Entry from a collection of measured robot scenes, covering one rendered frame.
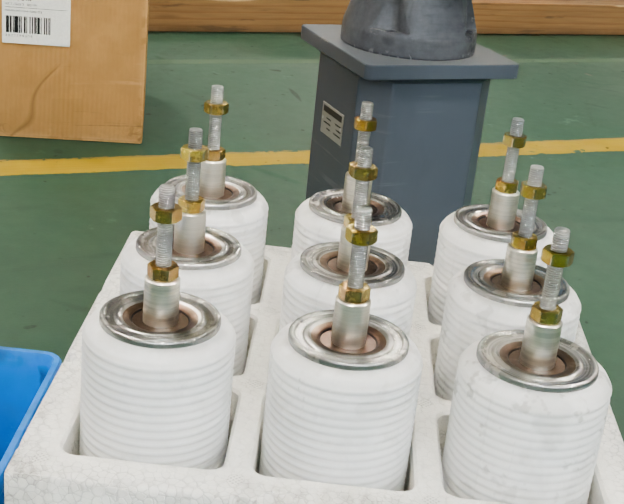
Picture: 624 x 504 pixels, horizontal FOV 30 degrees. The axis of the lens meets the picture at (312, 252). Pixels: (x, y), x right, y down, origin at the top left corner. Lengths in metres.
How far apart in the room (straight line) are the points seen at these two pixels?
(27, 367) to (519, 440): 0.43
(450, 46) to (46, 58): 0.76
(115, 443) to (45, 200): 0.92
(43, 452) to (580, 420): 0.32
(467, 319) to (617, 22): 2.41
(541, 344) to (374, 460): 0.12
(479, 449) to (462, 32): 0.65
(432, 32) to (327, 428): 0.64
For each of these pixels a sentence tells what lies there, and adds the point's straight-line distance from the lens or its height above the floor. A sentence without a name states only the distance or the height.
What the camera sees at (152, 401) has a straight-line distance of 0.71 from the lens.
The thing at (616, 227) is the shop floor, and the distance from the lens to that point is 1.75.
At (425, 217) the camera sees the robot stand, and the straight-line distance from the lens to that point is 1.32.
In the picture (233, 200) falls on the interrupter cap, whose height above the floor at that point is 0.25.
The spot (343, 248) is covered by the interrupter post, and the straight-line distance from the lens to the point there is 0.82.
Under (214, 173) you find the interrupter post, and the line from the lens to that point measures 0.93.
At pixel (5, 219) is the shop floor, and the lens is 1.55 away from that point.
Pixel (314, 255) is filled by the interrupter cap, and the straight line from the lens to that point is 0.84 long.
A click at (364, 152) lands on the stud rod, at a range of 0.80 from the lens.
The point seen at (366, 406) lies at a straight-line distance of 0.70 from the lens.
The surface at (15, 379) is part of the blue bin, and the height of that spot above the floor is 0.09.
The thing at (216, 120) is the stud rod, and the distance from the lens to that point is 0.92.
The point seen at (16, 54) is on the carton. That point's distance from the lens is 1.84.
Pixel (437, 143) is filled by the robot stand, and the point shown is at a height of 0.21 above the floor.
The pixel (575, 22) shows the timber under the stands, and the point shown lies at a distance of 3.11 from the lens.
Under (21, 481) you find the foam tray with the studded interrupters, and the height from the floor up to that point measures 0.17.
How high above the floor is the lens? 0.58
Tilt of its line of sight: 23 degrees down
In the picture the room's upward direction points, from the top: 6 degrees clockwise
